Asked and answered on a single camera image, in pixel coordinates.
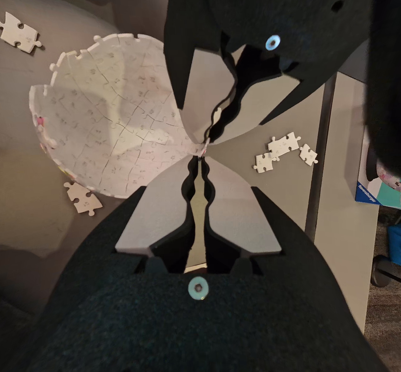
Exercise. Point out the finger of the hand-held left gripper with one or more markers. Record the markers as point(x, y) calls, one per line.
point(263, 103)
point(206, 84)

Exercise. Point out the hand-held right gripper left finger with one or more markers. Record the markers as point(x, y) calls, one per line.
point(156, 215)

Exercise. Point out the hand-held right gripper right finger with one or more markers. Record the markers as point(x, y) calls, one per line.
point(241, 215)

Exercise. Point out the partly built puzzle ball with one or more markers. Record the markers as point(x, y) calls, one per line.
point(109, 118)

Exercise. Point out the joined white puzzle pieces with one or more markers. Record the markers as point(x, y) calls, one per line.
point(283, 145)

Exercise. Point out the white puzzle piece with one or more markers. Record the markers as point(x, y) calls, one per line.
point(83, 199)
point(308, 154)
point(20, 32)
point(263, 163)

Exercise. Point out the colourful puzzle box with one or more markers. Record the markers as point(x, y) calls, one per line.
point(385, 195)

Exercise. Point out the blue bag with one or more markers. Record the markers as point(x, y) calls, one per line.
point(394, 243)

